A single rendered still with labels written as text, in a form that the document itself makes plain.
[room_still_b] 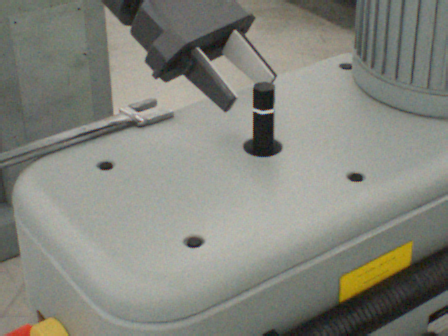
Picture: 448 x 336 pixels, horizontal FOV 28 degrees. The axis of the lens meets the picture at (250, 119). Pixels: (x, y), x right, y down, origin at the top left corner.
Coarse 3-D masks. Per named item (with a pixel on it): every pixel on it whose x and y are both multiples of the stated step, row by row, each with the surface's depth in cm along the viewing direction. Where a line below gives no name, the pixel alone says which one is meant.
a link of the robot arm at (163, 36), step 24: (120, 0) 82; (144, 0) 80; (168, 0) 81; (192, 0) 83; (216, 0) 84; (144, 24) 81; (168, 24) 79; (192, 24) 80; (216, 24) 81; (240, 24) 84; (144, 48) 83; (168, 48) 78; (192, 48) 80; (216, 48) 85; (168, 72) 80
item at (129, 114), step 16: (128, 112) 88; (160, 112) 88; (80, 128) 85; (96, 128) 85; (112, 128) 86; (32, 144) 82; (48, 144) 82; (64, 144) 83; (0, 160) 80; (16, 160) 80
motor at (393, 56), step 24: (360, 0) 91; (384, 0) 87; (408, 0) 85; (432, 0) 83; (360, 24) 92; (384, 24) 87; (408, 24) 86; (432, 24) 84; (360, 48) 94; (384, 48) 88; (408, 48) 87; (432, 48) 85; (360, 72) 93; (384, 72) 90; (408, 72) 87; (432, 72) 87; (384, 96) 90; (408, 96) 88; (432, 96) 87
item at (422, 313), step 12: (432, 300) 90; (444, 300) 91; (420, 312) 89; (432, 312) 91; (444, 312) 92; (396, 324) 88; (408, 324) 89; (420, 324) 90; (432, 324) 92; (444, 324) 93
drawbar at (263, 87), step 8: (256, 88) 80; (264, 88) 80; (272, 88) 80; (256, 96) 80; (264, 96) 80; (272, 96) 80; (256, 104) 81; (264, 104) 80; (272, 104) 80; (256, 112) 81; (272, 112) 81; (256, 120) 81; (264, 120) 81; (272, 120) 81; (256, 128) 82; (264, 128) 81; (272, 128) 82; (256, 136) 82; (264, 136) 82; (272, 136) 82; (256, 144) 83; (264, 144) 82; (272, 144) 83; (256, 152) 83; (264, 152) 83; (272, 152) 83
